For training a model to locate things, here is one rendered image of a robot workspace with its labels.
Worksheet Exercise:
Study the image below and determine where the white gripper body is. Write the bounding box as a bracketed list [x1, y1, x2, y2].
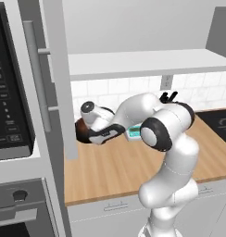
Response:
[87, 134, 117, 145]

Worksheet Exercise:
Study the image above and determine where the dark brown bowl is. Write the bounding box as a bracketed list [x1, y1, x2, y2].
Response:
[74, 118, 94, 144]

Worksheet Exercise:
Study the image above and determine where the white tall appliance cabinet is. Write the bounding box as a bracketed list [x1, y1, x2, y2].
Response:
[0, 0, 73, 237]

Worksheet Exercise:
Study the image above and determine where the black pronged object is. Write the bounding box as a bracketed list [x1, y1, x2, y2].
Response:
[158, 90, 180, 105]

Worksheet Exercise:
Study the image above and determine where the wide white drawer front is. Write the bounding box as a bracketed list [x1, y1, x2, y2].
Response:
[66, 193, 154, 237]

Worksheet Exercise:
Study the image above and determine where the black oven knob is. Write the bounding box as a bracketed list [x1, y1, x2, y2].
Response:
[12, 189, 29, 203]

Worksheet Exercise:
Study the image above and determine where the black microwave oven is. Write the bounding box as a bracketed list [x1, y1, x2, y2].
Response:
[0, 0, 36, 162]

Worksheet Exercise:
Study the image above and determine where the grey oven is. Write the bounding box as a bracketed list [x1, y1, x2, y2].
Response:
[0, 178, 61, 237]

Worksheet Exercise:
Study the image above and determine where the black hob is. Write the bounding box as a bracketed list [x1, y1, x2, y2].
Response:
[195, 107, 226, 149]

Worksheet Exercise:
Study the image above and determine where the narrow white drawer front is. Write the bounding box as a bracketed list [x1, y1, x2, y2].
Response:
[178, 178, 226, 237]

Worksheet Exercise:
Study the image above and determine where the grey drawer handle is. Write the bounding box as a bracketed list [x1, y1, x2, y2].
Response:
[197, 185, 214, 195]
[103, 201, 129, 213]

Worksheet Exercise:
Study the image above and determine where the white open wall cabinet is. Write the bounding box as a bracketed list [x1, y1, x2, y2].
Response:
[48, 0, 226, 82]

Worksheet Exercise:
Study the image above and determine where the grey wall outlet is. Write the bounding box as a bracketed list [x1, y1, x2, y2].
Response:
[160, 74, 174, 91]

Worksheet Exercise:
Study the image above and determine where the grey oven handle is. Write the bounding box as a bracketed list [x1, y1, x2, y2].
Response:
[0, 208, 39, 229]

